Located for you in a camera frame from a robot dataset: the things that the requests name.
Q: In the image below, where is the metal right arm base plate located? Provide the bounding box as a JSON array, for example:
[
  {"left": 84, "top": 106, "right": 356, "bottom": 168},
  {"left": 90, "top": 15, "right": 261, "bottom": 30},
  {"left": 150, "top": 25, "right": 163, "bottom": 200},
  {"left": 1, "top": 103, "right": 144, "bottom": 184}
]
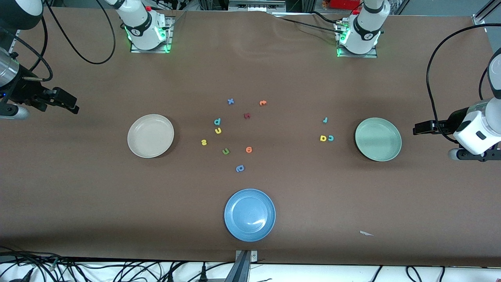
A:
[{"left": 130, "top": 18, "right": 173, "bottom": 54}]

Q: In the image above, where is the green round plate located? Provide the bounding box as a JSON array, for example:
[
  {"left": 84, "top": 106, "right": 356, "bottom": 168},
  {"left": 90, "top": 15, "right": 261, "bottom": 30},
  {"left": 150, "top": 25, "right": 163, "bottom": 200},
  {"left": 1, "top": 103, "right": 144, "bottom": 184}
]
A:
[{"left": 355, "top": 117, "right": 402, "bottom": 162}]

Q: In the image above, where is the dark metal beam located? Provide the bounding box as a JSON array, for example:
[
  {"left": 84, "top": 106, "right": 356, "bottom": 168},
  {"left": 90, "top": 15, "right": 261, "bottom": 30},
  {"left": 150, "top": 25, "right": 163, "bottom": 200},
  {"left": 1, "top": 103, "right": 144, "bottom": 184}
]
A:
[{"left": 225, "top": 251, "right": 251, "bottom": 282}]

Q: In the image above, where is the grey cable plug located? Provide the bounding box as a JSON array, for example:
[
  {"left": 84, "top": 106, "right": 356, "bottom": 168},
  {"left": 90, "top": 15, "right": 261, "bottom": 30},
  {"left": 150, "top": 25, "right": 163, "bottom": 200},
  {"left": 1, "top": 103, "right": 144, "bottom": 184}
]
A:
[{"left": 8, "top": 268, "right": 36, "bottom": 282}]

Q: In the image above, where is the grey power strip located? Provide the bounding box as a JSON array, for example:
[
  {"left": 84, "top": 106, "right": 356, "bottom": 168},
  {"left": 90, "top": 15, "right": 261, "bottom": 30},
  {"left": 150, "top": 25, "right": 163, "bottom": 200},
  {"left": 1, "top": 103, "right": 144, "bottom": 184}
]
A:
[{"left": 229, "top": 0, "right": 286, "bottom": 12}]

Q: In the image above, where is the beige round plate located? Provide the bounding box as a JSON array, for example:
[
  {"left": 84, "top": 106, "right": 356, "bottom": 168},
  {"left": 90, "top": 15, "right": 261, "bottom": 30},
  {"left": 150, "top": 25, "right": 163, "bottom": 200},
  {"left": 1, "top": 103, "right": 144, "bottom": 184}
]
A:
[{"left": 128, "top": 114, "right": 175, "bottom": 159}]

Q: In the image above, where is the red box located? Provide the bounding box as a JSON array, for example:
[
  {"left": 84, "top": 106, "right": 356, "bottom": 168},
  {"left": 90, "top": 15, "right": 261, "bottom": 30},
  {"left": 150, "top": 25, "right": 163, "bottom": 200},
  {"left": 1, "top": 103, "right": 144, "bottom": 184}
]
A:
[{"left": 329, "top": 0, "right": 361, "bottom": 10}]

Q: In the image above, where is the aluminium frame corner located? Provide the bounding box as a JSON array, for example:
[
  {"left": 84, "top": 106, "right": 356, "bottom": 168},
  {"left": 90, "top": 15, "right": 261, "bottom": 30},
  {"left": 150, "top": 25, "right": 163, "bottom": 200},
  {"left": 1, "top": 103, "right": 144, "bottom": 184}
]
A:
[{"left": 472, "top": 0, "right": 501, "bottom": 26}]

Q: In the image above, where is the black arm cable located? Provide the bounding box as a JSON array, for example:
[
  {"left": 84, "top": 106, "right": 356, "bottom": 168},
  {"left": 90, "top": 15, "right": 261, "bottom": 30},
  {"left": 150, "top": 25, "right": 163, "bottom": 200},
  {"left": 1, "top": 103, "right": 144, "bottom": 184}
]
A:
[
  {"left": 8, "top": 0, "right": 117, "bottom": 83},
  {"left": 426, "top": 24, "right": 501, "bottom": 151}
]

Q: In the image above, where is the black base cable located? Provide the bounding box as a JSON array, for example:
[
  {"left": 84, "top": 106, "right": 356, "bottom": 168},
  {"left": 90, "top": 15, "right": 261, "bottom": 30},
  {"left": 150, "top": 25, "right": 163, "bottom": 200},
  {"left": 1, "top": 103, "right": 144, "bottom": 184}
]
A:
[
  {"left": 274, "top": 16, "right": 346, "bottom": 35},
  {"left": 311, "top": 11, "right": 342, "bottom": 23}
]

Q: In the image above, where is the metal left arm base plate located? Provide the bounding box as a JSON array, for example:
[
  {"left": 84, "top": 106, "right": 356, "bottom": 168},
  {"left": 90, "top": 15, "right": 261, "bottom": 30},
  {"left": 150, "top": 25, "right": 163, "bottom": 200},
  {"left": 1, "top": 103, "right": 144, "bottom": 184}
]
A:
[{"left": 337, "top": 22, "right": 378, "bottom": 58}]

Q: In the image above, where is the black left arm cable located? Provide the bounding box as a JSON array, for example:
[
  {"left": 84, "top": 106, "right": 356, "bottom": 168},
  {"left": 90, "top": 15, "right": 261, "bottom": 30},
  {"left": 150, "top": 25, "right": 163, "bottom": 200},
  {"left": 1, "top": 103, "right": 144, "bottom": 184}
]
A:
[{"left": 426, "top": 24, "right": 501, "bottom": 151}]

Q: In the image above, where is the blue round plate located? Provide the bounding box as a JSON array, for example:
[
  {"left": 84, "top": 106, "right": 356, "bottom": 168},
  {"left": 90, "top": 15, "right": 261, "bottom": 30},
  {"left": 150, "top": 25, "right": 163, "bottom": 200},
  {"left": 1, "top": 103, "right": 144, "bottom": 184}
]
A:
[{"left": 224, "top": 189, "right": 276, "bottom": 242}]

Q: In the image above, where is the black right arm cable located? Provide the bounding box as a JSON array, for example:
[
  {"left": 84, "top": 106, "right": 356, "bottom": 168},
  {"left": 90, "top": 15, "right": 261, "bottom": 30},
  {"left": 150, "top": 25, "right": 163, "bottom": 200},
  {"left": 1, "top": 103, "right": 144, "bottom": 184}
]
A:
[{"left": 8, "top": 0, "right": 117, "bottom": 83}]

